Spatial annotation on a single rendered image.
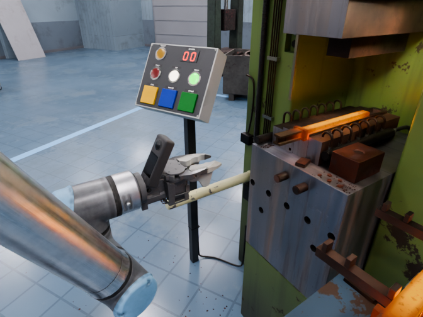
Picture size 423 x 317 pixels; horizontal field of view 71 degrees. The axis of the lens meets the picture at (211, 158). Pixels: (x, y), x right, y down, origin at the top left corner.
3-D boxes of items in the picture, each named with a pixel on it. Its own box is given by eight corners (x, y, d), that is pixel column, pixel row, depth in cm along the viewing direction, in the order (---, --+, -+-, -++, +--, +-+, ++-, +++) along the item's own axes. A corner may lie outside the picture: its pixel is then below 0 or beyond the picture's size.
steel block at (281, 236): (318, 310, 95) (348, 195, 75) (245, 240, 124) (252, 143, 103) (409, 243, 122) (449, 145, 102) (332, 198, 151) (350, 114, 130)
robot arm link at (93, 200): (54, 222, 64) (42, 183, 59) (112, 204, 70) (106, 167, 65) (62, 250, 57) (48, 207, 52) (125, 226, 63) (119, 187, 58)
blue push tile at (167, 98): (171, 108, 118) (176, 90, 118) (157, 105, 121) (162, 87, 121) (173, 109, 120) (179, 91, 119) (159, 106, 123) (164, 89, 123)
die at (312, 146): (317, 166, 89) (322, 139, 85) (271, 143, 104) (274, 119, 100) (394, 136, 109) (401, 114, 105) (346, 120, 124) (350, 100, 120)
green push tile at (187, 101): (192, 112, 113) (197, 93, 113) (176, 109, 117) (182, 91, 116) (194, 114, 115) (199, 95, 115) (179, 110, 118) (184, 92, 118)
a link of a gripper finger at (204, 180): (220, 179, 76) (186, 186, 73) (221, 158, 73) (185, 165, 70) (225, 185, 73) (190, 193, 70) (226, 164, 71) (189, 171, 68)
